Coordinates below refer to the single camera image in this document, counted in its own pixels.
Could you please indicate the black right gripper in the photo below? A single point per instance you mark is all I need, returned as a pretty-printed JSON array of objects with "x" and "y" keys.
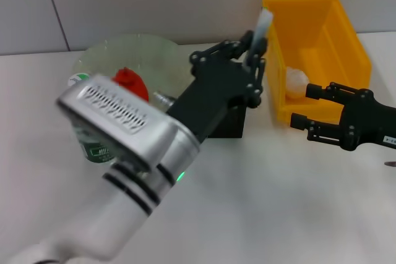
[{"x": 365, "y": 121}]

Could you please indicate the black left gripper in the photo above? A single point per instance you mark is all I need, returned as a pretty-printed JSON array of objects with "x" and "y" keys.
[{"x": 213, "y": 97}]

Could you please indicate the white paper ball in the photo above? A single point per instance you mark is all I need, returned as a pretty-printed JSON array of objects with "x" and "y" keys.
[{"x": 295, "y": 83}]

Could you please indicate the grey marker pen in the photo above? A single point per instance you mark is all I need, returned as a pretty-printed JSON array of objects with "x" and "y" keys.
[{"x": 263, "y": 29}]

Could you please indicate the clear green-label water bottle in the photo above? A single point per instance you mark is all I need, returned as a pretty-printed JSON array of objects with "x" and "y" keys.
[{"x": 102, "y": 152}]

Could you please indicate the black mesh pen holder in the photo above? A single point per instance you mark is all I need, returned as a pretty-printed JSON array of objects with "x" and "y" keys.
[{"x": 235, "y": 121}]

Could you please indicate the wavy clear glass fruit plate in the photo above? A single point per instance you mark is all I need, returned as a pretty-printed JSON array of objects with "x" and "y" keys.
[{"x": 148, "y": 53}]

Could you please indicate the yellow plastic storage bin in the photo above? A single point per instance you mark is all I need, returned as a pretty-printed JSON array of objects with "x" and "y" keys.
[{"x": 325, "y": 29}]

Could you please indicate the small silver left wrist plug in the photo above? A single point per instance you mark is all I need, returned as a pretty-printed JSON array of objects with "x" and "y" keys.
[{"x": 162, "y": 98}]

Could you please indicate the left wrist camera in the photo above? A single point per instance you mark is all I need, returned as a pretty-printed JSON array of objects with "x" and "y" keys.
[{"x": 123, "y": 115}]

